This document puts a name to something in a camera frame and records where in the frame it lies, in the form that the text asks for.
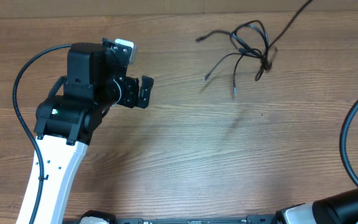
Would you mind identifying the black cable bundle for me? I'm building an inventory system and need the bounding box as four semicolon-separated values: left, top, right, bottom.
195;0;315;96

